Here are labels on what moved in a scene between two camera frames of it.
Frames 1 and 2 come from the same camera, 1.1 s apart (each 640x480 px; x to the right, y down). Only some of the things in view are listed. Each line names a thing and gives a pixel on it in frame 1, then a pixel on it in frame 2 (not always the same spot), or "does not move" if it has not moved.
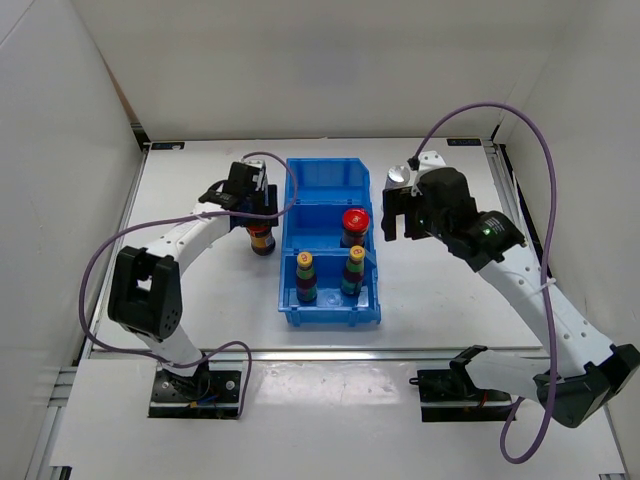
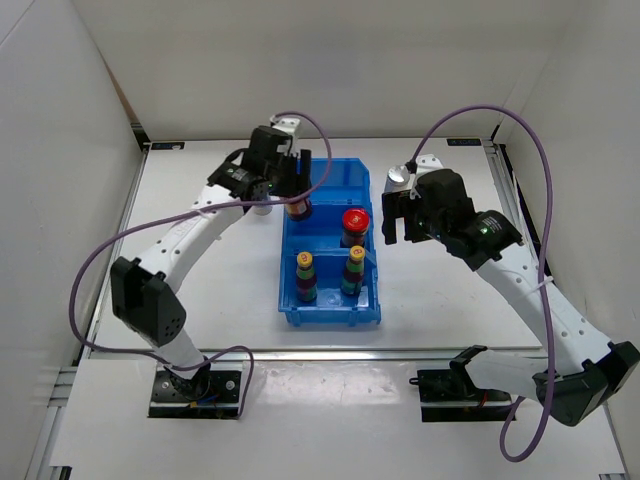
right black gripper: [397, 202] does not move
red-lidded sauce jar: [355, 227] does not move
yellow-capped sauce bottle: [306, 280] does not move
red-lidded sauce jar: [262, 241] -> [299, 211]
